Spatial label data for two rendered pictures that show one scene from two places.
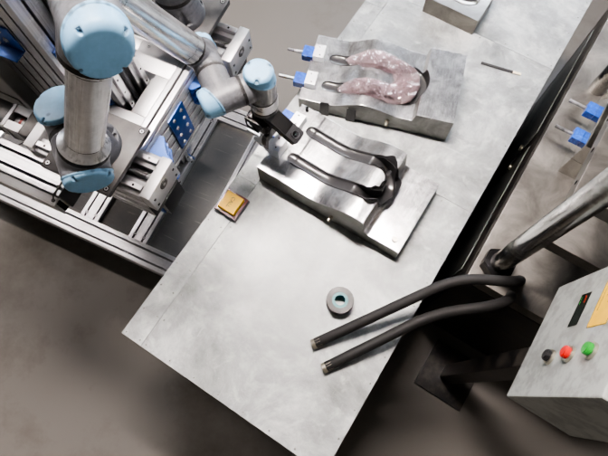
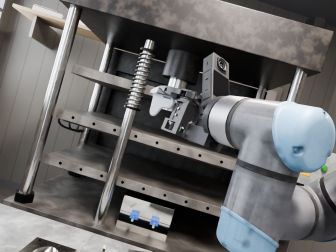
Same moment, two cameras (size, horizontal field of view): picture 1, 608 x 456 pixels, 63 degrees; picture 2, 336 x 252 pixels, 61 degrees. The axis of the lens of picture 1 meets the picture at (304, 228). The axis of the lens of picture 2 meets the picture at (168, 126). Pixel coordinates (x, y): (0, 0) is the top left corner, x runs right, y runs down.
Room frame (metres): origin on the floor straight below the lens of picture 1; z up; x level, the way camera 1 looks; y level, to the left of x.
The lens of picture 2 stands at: (1.55, 0.29, 1.42)
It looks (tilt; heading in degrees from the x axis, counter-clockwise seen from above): 2 degrees down; 237
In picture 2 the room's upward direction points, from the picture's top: 16 degrees clockwise
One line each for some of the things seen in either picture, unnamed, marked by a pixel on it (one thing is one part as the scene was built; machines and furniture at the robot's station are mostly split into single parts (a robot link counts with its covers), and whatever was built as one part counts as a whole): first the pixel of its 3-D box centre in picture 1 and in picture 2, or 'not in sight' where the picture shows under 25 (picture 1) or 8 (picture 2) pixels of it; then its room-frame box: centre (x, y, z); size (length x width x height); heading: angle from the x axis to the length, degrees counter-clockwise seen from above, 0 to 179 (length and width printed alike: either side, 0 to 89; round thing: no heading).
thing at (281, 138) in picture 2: not in sight; (277, 134); (1.25, 0.07, 1.43); 0.11 x 0.08 x 0.09; 88
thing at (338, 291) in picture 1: (339, 300); not in sight; (0.25, -0.09, 0.82); 0.08 x 0.08 x 0.04
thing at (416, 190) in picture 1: (347, 175); not in sight; (0.63, -0.15, 0.87); 0.50 x 0.26 x 0.14; 54
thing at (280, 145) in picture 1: (265, 138); not in sight; (0.75, 0.10, 0.92); 0.13 x 0.05 x 0.05; 54
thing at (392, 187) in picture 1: (346, 164); not in sight; (0.64, -0.14, 0.92); 0.35 x 0.16 x 0.09; 54
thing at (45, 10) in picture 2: not in sight; (50, 15); (1.17, -3.05, 2.07); 0.32 x 0.30 x 0.08; 152
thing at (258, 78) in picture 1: (259, 83); not in sight; (0.73, 0.09, 1.23); 0.09 x 0.08 x 0.11; 110
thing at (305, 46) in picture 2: not in sight; (183, 64); (0.59, -1.21, 1.75); 1.30 x 0.84 x 0.61; 144
